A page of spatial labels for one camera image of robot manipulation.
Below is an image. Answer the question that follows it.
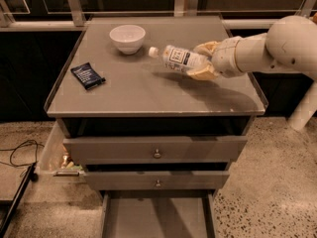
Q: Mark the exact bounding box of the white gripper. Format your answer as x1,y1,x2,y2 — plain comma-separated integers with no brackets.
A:
187,37,243,81

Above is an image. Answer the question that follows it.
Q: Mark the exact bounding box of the blue plastic water bottle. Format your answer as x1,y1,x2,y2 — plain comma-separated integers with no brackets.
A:
149,45,210,73

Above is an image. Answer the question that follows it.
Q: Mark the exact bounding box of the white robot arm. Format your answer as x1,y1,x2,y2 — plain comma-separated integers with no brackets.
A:
187,16,317,81

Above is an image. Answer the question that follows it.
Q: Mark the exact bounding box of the grey top drawer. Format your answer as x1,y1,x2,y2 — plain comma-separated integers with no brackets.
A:
63,136,247,166

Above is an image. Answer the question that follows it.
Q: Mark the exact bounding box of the grey drawer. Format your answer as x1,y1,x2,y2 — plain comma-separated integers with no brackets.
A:
84,171,229,190
63,136,247,166
98,189,219,238

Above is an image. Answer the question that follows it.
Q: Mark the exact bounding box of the grey drawer cabinet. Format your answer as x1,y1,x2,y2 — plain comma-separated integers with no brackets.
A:
44,14,269,138

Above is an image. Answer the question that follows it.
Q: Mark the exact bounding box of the grey middle drawer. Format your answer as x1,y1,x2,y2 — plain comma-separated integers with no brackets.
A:
84,171,229,190

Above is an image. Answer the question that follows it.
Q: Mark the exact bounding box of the grey bottom drawer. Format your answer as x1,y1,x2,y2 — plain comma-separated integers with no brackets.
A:
98,189,219,238

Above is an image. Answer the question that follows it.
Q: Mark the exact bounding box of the white metal railing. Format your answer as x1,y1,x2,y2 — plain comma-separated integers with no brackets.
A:
0,0,317,31

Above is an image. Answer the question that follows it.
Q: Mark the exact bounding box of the white ceramic bowl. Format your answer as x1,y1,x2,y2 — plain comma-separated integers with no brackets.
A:
109,25,146,55

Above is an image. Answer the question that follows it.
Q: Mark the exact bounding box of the dark blue snack packet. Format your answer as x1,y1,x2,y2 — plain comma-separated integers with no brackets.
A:
70,62,106,90

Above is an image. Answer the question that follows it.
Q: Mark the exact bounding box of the clear plastic storage bin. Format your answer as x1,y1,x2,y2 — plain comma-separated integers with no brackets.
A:
36,123,84,183

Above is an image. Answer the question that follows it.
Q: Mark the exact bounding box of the black floor stand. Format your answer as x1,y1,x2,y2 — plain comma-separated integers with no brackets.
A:
0,164,36,238

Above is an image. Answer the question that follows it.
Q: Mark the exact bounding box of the white diagonal post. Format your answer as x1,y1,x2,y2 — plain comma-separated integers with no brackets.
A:
288,82,317,131

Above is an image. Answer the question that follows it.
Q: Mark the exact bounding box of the black floor cable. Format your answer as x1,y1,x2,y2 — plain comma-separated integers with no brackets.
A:
0,139,46,179

